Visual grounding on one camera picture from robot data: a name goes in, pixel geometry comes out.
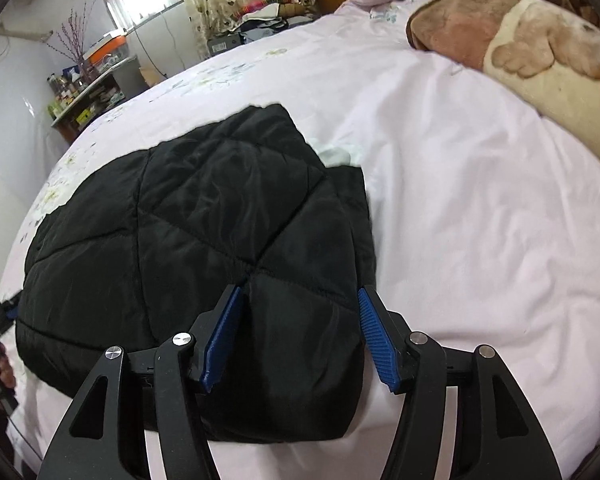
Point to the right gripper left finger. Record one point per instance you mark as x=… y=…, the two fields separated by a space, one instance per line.
x=213 y=333

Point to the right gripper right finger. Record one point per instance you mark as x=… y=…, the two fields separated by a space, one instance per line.
x=384 y=332

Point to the black puffer jacket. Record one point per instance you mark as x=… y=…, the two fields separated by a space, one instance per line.
x=150 y=241

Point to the pile of clothes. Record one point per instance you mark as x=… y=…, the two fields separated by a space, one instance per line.
x=273 y=19

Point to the cluttered wooden shelf desk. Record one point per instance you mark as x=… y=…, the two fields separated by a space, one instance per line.
x=116 y=85

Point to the pink blossom branches vase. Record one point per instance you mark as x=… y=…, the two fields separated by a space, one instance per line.
x=69 y=40

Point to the black electronic box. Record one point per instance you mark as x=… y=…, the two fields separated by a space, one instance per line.
x=221 y=44

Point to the orange white box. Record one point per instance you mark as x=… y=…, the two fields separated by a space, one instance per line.
x=111 y=41

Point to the brown bear plush blanket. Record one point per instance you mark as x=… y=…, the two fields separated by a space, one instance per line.
x=546 y=54

